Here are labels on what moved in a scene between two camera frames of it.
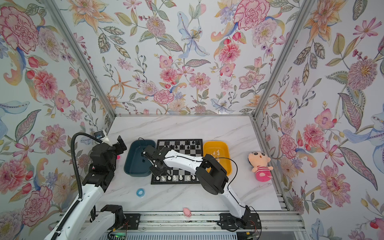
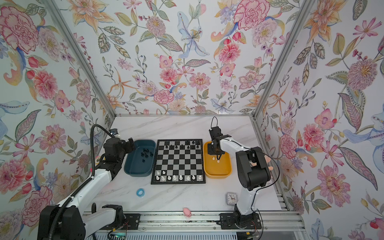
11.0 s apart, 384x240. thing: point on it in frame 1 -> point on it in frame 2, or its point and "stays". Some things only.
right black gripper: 154,171 -> 210,145
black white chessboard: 190,147 stays
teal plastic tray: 136,164 stays
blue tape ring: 141,195 stays
